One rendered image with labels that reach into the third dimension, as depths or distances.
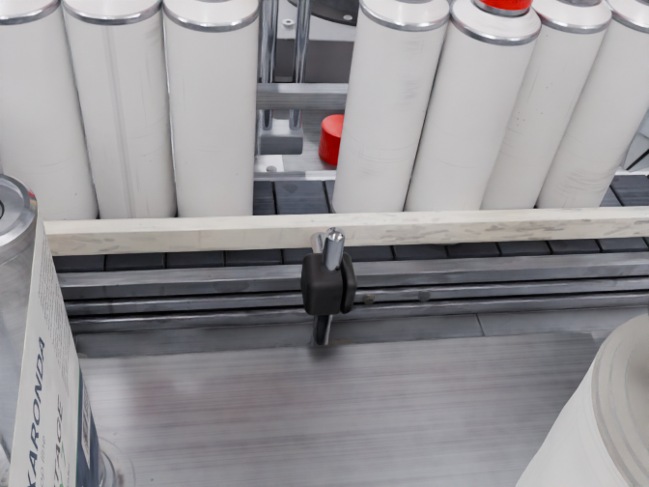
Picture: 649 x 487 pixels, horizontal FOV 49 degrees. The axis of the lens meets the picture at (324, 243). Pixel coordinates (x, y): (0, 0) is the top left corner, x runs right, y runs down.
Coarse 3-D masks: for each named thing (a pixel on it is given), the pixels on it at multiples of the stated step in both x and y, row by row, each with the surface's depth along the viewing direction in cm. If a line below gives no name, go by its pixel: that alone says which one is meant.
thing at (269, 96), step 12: (168, 84) 46; (264, 84) 47; (276, 84) 47; (288, 84) 47; (300, 84) 47; (312, 84) 47; (324, 84) 48; (336, 84) 48; (348, 84) 48; (264, 96) 46; (276, 96) 47; (288, 96) 47; (300, 96) 47; (312, 96) 47; (324, 96) 47; (336, 96) 47; (264, 108) 47; (276, 108) 47; (288, 108) 47; (300, 108) 48; (312, 108) 48; (324, 108) 48; (336, 108) 48
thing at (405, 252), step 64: (256, 192) 52; (320, 192) 52; (640, 192) 56; (64, 256) 45; (128, 256) 46; (192, 256) 46; (256, 256) 47; (384, 256) 48; (448, 256) 49; (512, 256) 50
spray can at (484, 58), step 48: (480, 0) 38; (528, 0) 38; (480, 48) 39; (528, 48) 39; (432, 96) 44; (480, 96) 41; (432, 144) 45; (480, 144) 43; (432, 192) 47; (480, 192) 47
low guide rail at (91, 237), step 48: (48, 240) 42; (96, 240) 43; (144, 240) 43; (192, 240) 44; (240, 240) 45; (288, 240) 45; (384, 240) 46; (432, 240) 47; (480, 240) 48; (528, 240) 48
